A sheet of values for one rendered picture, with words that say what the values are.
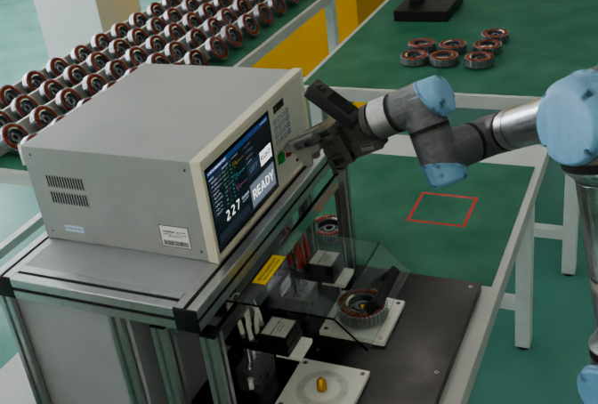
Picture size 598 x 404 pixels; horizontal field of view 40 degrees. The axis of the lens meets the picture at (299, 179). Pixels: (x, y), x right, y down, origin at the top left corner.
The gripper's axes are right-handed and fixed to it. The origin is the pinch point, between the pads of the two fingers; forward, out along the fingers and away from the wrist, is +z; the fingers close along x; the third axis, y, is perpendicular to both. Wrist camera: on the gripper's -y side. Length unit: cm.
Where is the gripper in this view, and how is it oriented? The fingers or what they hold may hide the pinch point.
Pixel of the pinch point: (286, 144)
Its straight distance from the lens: 163.1
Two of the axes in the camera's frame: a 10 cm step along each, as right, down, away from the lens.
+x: 3.9, -4.7, 7.9
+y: 4.9, 8.3, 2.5
